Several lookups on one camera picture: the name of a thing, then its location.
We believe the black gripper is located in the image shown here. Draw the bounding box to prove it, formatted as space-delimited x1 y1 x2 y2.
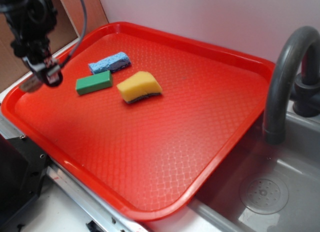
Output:
0 0 63 87

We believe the brown wood chip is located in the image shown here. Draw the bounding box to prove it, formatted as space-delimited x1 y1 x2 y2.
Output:
19 75 43 93

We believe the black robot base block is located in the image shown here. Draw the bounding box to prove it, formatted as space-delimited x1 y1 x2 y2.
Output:
0 136 49 225

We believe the green rectangular block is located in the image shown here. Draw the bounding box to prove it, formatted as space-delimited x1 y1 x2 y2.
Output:
75 70 113 96

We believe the brown cardboard panel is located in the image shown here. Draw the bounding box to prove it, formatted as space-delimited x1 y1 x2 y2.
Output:
0 0 109 92

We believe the blue sponge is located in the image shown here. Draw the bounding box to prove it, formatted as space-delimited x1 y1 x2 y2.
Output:
88 52 131 75

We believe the yellow sponge with grey pad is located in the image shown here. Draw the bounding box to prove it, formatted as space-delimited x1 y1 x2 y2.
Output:
116 71 163 104

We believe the red plastic tray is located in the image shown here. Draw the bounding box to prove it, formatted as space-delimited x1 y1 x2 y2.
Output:
1 22 275 222

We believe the sink drain strainer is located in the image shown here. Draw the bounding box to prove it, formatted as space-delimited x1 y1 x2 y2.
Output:
239 174 289 215

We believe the grey curved faucet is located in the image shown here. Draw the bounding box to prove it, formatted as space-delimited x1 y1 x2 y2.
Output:
262 26 320 145

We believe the grey plastic sink basin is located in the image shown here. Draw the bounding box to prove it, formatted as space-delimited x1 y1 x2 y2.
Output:
189 109 320 232

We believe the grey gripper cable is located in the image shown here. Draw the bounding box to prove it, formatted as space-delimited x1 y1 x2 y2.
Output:
58 0 88 68

